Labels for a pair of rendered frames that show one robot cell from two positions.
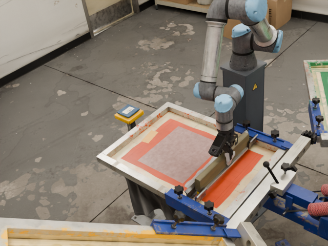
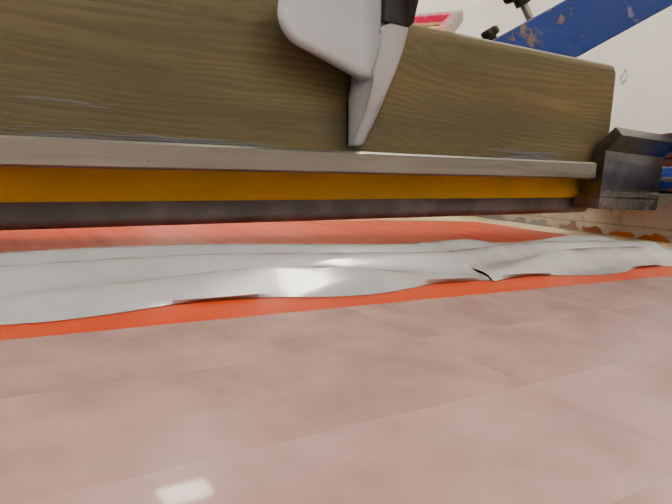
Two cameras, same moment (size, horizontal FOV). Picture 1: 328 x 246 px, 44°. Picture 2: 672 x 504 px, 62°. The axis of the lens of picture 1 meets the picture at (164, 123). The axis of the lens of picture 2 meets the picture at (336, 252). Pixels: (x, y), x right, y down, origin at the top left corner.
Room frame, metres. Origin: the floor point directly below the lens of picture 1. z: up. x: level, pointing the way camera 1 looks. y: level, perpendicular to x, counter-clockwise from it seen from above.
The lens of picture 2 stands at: (1.69, -0.19, 0.99)
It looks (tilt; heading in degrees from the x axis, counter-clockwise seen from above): 8 degrees down; 191
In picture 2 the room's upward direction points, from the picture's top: 4 degrees clockwise
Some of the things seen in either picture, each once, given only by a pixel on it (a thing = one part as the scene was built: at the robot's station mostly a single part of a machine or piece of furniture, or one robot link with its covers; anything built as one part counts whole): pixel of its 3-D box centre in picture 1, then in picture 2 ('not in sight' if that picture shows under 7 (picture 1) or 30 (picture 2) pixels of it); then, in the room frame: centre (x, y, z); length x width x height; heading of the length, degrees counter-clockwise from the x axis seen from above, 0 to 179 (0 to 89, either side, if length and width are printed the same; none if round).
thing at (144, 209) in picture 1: (161, 206); not in sight; (1.45, 0.08, 0.74); 0.46 x 0.04 x 0.42; 44
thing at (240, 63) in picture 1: (243, 56); not in sight; (1.97, -0.49, 1.25); 0.15 x 0.15 x 0.10
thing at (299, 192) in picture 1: (295, 194); not in sight; (1.15, -0.50, 1.02); 0.17 x 0.06 x 0.05; 44
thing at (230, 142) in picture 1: (226, 136); not in sight; (1.42, -0.27, 1.16); 0.09 x 0.08 x 0.12; 134
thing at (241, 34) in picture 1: (244, 37); not in sight; (1.96, -0.49, 1.37); 0.13 x 0.12 x 0.14; 55
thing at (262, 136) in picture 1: (260, 139); not in sight; (1.57, -0.47, 0.98); 0.30 x 0.05 x 0.07; 44
